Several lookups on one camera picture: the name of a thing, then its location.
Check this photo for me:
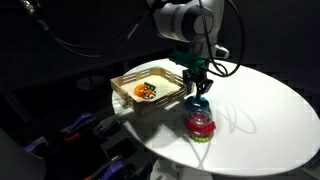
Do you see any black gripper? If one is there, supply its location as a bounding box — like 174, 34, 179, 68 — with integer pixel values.
181, 65, 215, 100

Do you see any blue dotted ring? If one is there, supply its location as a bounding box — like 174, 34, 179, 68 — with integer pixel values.
184, 95, 212, 115

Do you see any slatted wooden tray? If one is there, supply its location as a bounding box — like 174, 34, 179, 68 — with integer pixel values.
109, 65, 188, 117

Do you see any white table base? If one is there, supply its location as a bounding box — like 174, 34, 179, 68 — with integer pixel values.
149, 157, 215, 180

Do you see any round dark stool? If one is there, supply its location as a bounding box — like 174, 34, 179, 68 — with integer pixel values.
75, 74, 107, 92

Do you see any purple clamp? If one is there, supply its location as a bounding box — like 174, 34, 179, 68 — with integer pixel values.
22, 136, 50, 154
101, 161, 126, 180
70, 112, 95, 132

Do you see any grey rounded object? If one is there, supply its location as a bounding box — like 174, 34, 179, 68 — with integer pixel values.
0, 127, 48, 180

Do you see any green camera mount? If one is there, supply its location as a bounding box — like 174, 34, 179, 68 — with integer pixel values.
168, 49, 206, 72

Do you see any black and white striped ring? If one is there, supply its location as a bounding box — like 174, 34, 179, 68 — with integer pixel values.
144, 88, 157, 100

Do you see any dark green ridged ring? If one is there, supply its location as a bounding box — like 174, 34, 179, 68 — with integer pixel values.
143, 81, 157, 91

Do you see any lime green spiky ring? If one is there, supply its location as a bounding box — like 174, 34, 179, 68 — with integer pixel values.
189, 131, 215, 145

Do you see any black looped cable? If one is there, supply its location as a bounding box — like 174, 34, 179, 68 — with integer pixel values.
199, 0, 246, 79

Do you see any orange ring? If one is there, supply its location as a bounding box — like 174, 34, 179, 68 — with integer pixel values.
132, 83, 150, 99

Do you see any long black cable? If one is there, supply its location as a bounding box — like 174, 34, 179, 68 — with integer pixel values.
19, 0, 158, 60

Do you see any orange clamp handle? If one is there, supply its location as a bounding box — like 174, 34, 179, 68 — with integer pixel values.
63, 132, 81, 143

